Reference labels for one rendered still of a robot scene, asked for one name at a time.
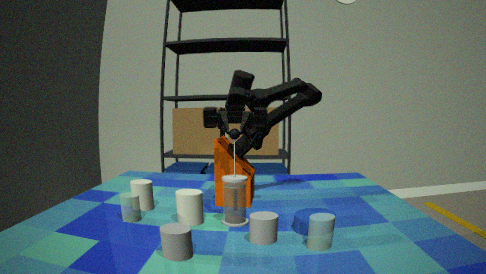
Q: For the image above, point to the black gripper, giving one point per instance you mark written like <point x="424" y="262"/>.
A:
<point x="234" y="114"/>

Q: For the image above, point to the cream cylinder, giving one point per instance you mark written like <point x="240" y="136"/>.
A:
<point x="144" y="188"/>
<point x="189" y="206"/>

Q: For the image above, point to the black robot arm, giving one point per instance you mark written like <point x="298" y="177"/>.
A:
<point x="240" y="93"/>

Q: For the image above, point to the glass coffee press with black knob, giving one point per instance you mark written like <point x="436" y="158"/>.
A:
<point x="234" y="194"/>

